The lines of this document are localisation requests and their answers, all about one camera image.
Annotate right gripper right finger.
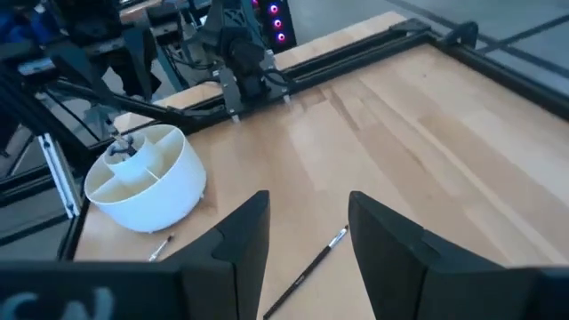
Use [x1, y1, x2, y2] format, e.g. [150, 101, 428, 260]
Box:
[348, 190, 569, 320]

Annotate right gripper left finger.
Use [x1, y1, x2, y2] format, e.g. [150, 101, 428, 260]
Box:
[0, 190, 271, 320]

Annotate white round organizer container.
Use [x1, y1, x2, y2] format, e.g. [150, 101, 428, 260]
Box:
[83, 123, 208, 234]

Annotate black computer tower RGB lights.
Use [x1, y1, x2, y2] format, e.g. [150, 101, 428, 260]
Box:
[253, 0, 298, 55]

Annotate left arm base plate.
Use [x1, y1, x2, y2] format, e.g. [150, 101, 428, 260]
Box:
[212, 52, 293, 124]

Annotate silver aluminium extrusion bracket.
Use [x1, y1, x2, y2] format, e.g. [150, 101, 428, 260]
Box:
[36, 132, 84, 220]

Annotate black aluminium table frame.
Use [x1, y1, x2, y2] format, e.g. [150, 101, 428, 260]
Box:
[0, 17, 569, 263]

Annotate black frame hook clamp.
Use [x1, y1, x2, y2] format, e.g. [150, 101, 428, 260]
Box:
[437, 20, 480, 48]

